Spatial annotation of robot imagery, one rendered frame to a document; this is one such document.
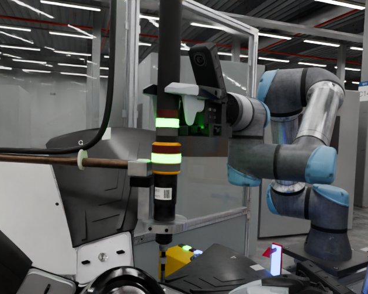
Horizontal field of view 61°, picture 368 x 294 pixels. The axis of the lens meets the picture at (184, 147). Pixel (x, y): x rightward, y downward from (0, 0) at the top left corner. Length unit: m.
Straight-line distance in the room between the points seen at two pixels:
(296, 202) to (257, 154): 0.53
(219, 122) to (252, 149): 0.16
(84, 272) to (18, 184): 0.33
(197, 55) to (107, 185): 0.27
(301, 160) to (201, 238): 1.11
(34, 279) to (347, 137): 4.93
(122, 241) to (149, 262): 0.97
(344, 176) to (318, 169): 4.55
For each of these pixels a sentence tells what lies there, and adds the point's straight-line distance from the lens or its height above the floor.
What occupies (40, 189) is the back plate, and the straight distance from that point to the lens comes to 0.79.
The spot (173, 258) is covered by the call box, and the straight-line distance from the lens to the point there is 0.98.
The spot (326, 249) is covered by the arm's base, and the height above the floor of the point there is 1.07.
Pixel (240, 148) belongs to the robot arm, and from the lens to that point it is 0.68.
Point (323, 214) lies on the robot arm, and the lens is 1.17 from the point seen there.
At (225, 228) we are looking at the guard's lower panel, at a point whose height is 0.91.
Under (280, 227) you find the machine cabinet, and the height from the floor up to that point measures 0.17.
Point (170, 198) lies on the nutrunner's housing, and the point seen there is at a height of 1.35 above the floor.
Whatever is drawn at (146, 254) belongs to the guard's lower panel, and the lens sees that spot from 1.45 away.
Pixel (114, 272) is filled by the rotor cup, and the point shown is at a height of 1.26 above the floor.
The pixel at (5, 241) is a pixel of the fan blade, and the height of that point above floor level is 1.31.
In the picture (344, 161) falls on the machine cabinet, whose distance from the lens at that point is 5.15.
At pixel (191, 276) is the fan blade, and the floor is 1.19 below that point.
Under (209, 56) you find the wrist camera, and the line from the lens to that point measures 0.54.
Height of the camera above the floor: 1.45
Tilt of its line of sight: 3 degrees down
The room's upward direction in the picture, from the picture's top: 2 degrees clockwise
